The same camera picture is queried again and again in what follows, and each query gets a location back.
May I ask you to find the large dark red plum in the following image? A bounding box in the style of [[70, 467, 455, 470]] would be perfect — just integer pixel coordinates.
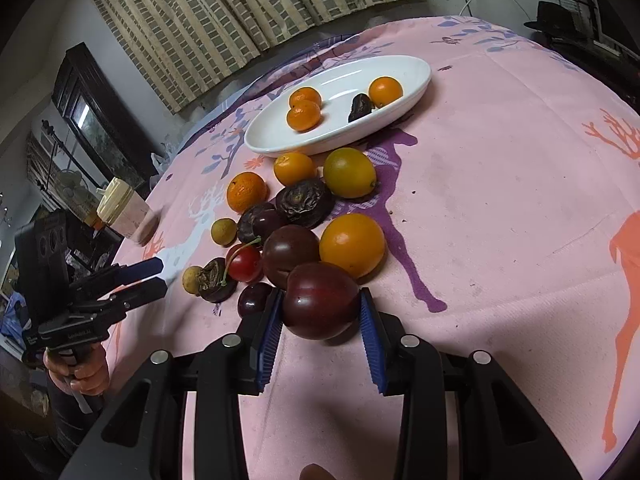
[[282, 261, 362, 342], [262, 225, 321, 291]]

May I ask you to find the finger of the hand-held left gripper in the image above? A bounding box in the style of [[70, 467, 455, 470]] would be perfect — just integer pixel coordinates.
[[106, 279, 169, 311], [106, 257, 165, 286]]

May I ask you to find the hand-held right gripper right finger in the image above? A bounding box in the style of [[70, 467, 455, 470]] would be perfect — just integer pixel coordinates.
[[357, 287, 583, 480]]

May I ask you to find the clear plastic bag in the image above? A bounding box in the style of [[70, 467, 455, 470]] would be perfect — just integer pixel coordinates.
[[150, 141, 177, 187]]

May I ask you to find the person's left hand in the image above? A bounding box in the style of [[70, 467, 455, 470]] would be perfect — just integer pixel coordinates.
[[44, 344, 111, 396]]

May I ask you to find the white oval plate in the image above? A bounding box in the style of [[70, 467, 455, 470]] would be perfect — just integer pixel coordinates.
[[244, 55, 432, 157]]

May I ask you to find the small wrinkled passion fruit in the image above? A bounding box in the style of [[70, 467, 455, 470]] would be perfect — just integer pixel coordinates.
[[198, 257, 239, 304], [236, 202, 263, 245]]

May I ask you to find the pink printed deer cloth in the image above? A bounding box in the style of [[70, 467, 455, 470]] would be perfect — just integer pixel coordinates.
[[107, 15, 640, 480]]

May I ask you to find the large orange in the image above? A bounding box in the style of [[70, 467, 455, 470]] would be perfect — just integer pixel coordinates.
[[319, 213, 387, 279]]

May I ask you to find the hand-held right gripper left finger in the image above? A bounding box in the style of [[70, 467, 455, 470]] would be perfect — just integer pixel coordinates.
[[59, 287, 284, 480]]

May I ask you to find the black side desk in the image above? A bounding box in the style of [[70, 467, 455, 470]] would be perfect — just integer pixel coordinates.
[[544, 0, 640, 63]]

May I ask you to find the dark wooden cabinet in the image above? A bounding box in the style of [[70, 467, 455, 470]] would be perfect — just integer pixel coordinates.
[[51, 42, 152, 188]]

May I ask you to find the beige checked curtain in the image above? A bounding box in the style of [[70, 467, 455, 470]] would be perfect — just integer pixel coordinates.
[[79, 0, 429, 116]]

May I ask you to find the person's right hand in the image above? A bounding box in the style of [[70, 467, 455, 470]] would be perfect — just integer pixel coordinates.
[[299, 463, 337, 480]]

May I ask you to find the small dark plum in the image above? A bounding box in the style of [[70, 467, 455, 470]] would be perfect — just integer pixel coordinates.
[[253, 208, 289, 241], [237, 282, 274, 318]]

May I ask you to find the dark dried fruit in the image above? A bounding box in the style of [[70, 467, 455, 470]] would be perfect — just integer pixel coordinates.
[[347, 93, 376, 124]]

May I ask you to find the black hat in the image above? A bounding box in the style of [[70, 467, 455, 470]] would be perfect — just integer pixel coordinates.
[[523, 1, 577, 32]]

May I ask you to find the red cherry with stem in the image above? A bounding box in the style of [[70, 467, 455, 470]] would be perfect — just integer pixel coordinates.
[[221, 236, 264, 284]]

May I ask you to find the jar with cream lid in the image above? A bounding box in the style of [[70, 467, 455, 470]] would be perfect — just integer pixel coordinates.
[[96, 177, 160, 247]]

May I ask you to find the yellow-green longan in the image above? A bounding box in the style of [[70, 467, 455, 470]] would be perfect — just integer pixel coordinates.
[[210, 218, 238, 246], [182, 266, 204, 294]]

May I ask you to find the yellow-green orange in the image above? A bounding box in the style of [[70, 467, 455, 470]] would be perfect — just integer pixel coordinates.
[[323, 147, 377, 199]]

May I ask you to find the bumpy mandarin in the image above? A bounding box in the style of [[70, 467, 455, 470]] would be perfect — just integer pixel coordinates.
[[226, 172, 269, 214]]

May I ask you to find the small orange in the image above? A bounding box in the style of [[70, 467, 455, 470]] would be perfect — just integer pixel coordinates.
[[368, 76, 404, 109], [286, 100, 322, 133], [273, 152, 317, 187], [289, 86, 323, 110]]

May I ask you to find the large wrinkled passion fruit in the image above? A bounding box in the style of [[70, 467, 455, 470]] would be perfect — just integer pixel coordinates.
[[275, 178, 336, 229]]

